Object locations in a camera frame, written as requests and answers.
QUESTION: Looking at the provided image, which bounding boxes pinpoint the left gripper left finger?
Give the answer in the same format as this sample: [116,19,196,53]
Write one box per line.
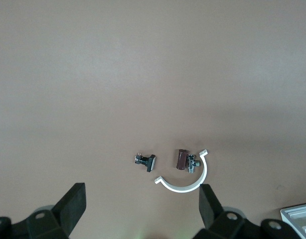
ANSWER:
[0,183,87,239]

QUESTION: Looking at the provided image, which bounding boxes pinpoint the chrome valve fitting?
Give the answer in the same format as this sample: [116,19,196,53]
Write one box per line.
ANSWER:
[186,154,201,174]

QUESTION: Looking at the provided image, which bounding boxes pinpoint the brown cylinder part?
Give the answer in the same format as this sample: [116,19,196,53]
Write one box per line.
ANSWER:
[175,148,189,171]

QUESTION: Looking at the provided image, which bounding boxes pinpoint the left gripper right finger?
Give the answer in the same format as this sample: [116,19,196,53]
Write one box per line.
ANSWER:
[192,183,305,239]

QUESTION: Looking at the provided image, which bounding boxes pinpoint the black square push button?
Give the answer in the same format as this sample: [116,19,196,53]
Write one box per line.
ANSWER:
[134,152,157,173]

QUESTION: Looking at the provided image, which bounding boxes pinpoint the white half ring clamp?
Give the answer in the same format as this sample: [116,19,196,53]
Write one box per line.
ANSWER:
[154,149,209,193]

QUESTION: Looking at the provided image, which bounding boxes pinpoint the brown table cover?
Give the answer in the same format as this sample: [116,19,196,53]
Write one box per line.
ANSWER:
[0,0,306,239]

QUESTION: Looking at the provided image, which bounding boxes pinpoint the white drawer cabinet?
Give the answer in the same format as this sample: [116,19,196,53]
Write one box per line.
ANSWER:
[280,203,306,239]

